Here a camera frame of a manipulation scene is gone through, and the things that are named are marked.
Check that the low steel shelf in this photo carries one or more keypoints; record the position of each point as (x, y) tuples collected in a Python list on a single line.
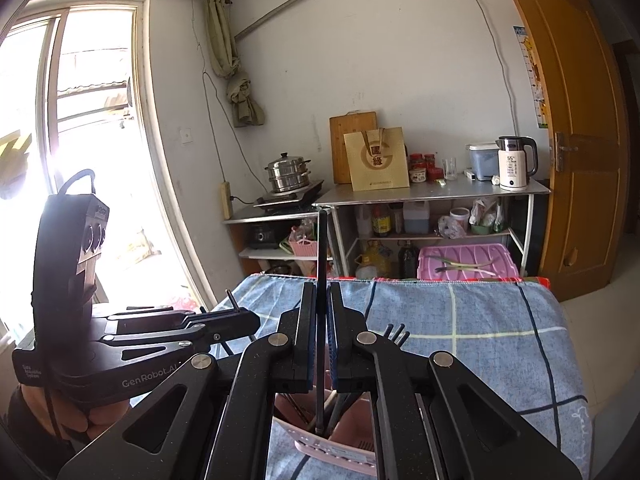
[(250, 219)]

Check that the blue plaid blanket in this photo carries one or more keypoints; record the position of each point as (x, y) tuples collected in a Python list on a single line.
[(475, 340)]

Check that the beige curtain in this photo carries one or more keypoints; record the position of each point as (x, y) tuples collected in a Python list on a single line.
[(220, 35)]

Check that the black chopstick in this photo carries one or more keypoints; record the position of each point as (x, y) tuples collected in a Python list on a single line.
[(336, 412), (405, 338), (233, 300), (321, 250), (398, 334), (347, 405)]

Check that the person's left forearm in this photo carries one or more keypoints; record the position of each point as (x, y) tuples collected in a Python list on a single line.
[(30, 435)]

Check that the green bowl with packets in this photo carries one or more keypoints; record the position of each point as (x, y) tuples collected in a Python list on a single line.
[(486, 225)]

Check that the soy sauce bottle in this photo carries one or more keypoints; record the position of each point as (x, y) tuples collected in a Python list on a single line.
[(381, 222)]

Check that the wooden door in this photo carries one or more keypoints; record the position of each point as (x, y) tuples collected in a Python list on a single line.
[(575, 110)]

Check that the translucent storage container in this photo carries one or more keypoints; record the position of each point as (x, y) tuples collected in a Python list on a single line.
[(484, 165)]

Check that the tan paper bag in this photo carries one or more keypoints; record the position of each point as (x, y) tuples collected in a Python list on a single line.
[(377, 165)]

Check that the white wall switch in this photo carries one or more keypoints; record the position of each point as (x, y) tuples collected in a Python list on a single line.
[(185, 135)]

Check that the wooden cutting board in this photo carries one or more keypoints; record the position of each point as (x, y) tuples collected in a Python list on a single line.
[(337, 150)]

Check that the red lidded jar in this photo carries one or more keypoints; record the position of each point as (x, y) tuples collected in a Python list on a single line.
[(429, 160), (416, 161), (435, 174)]

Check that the yellow oil bottle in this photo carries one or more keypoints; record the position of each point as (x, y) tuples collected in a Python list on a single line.
[(372, 260)]

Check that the pink utensil holder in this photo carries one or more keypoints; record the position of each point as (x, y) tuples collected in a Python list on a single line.
[(350, 440)]

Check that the steel steamer pot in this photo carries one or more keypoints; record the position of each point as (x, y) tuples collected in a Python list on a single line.
[(287, 175)]

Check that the white framed window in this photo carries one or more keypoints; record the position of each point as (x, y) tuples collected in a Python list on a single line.
[(90, 110)]

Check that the black induction cooker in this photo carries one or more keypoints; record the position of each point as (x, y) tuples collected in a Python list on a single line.
[(285, 200)]

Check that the brown chopstick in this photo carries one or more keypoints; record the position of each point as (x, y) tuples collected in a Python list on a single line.
[(297, 410)]

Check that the person's left hand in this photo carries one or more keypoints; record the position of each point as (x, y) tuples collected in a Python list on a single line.
[(100, 417)]

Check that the glass cup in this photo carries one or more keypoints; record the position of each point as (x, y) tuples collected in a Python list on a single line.
[(450, 170)]

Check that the pink plastic bin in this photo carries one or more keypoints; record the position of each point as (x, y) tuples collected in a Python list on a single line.
[(465, 252)]

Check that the white electric kettle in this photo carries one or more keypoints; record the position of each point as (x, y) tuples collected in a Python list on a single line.
[(514, 170)]

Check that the dark glass bottle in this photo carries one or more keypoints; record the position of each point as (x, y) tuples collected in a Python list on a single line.
[(408, 260)]

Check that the white jar with red lid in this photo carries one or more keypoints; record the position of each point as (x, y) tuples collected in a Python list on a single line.
[(417, 176)]

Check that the green scallion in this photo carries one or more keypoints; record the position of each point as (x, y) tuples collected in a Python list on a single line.
[(465, 266)]

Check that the grey wall pipe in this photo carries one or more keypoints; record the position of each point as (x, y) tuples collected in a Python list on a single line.
[(285, 8)]

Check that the beige power strip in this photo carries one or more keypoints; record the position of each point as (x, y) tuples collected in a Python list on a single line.
[(225, 201)]

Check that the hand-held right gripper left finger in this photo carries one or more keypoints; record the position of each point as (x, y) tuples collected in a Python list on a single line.
[(310, 345)]

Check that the steel kitchen table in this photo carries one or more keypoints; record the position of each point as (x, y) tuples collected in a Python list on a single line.
[(400, 191)]

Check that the green plastic basket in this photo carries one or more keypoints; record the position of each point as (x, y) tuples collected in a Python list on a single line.
[(285, 246)]

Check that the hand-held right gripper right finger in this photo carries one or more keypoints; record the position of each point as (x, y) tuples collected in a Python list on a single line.
[(334, 350)]

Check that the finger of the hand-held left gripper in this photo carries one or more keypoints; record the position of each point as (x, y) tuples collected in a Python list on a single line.
[(235, 325), (150, 316)]

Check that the pink plastic basket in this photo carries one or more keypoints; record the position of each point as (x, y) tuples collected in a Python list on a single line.
[(302, 249)]

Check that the white plastic jar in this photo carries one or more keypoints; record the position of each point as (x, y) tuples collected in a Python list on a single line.
[(459, 217)]

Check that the wall calendar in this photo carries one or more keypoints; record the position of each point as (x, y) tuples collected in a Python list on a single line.
[(532, 80)]

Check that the crumpled plastic bag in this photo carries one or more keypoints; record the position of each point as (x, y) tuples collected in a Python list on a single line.
[(449, 229)]

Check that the jug with blue liquid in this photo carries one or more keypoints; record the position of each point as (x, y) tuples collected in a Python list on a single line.
[(416, 220)]

